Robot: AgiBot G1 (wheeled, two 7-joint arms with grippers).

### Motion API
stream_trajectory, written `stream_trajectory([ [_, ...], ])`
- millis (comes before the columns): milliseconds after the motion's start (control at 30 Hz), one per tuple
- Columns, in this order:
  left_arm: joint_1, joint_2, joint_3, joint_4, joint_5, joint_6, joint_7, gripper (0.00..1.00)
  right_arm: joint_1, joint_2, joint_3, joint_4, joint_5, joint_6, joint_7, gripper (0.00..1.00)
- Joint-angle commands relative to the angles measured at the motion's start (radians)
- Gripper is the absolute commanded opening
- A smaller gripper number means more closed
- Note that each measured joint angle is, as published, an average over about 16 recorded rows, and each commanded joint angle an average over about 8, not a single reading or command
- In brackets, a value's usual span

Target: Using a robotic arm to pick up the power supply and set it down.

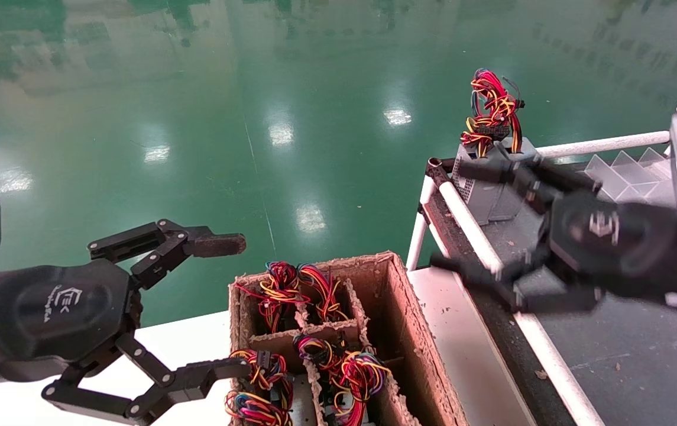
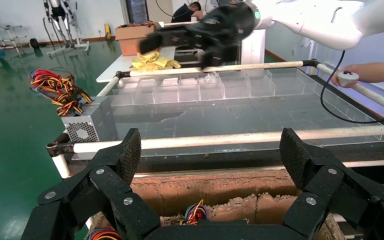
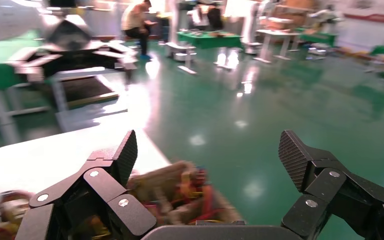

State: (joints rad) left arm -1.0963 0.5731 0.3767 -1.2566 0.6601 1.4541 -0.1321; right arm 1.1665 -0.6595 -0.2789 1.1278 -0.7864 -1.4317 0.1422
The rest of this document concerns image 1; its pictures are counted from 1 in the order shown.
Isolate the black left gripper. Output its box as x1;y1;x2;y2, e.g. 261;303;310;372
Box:
0;259;251;424

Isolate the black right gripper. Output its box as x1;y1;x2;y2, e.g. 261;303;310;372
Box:
431;160;677;317

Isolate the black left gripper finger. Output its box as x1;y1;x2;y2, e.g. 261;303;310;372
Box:
89;220;247;291

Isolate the silver power supply with cables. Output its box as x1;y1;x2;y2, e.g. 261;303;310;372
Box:
451;68;543;225

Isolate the clear acrylic divider tray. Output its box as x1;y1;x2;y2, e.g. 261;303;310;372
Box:
584;148;676;205

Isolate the dark conveyor belt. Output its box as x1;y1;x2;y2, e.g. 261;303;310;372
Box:
427;157;677;426

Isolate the brown pulp divider box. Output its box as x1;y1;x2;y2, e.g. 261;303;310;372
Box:
229;253;469;426

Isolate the boxed power supply cable bundle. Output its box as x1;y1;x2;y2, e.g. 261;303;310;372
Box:
223;349;296;426
294;333;393;426
233;260;305;333
297;263;351;323

